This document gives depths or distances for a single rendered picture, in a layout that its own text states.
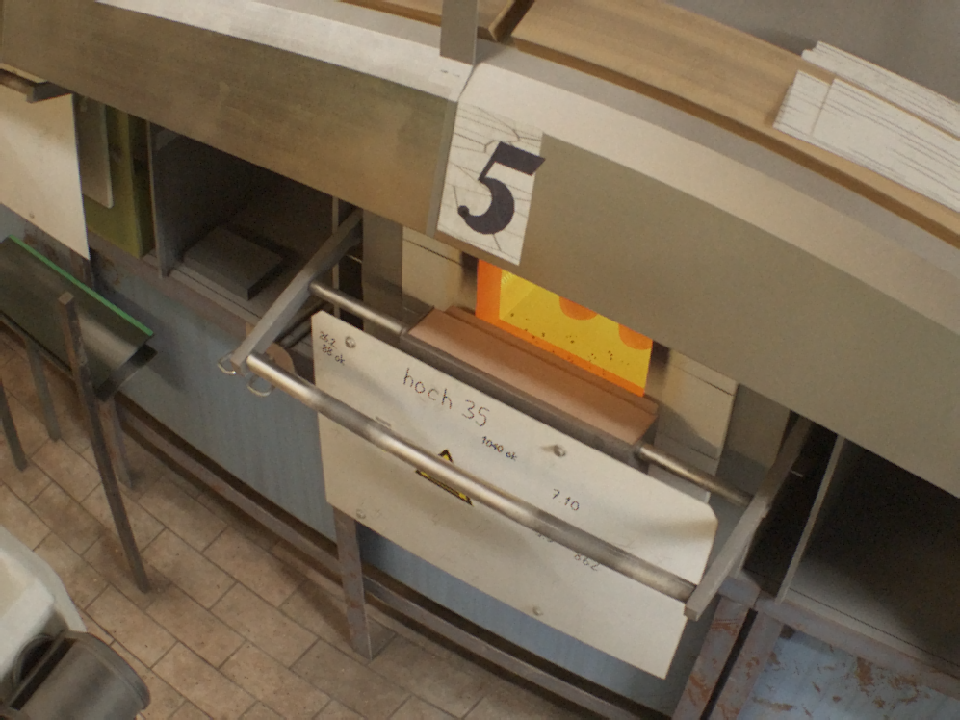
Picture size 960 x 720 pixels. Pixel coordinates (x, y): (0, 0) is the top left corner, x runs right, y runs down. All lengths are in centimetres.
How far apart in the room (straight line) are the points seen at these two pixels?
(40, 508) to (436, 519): 149
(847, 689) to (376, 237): 104
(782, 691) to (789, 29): 126
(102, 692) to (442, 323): 85
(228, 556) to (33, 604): 176
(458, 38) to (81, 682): 70
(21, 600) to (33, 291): 154
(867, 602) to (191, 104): 118
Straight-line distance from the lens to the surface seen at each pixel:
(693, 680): 204
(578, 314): 176
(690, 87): 104
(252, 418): 240
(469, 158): 115
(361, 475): 187
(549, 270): 115
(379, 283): 181
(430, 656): 268
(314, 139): 126
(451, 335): 165
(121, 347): 238
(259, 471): 252
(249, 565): 284
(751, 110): 103
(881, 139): 101
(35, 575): 115
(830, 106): 103
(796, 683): 202
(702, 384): 156
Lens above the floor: 225
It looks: 43 degrees down
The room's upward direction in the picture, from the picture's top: 4 degrees clockwise
